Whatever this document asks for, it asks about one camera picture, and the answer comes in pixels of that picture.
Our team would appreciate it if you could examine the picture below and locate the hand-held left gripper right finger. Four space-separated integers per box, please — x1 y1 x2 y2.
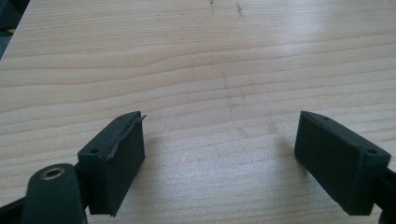
293 110 392 217

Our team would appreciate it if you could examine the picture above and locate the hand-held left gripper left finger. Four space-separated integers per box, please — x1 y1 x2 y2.
77 110 148 217

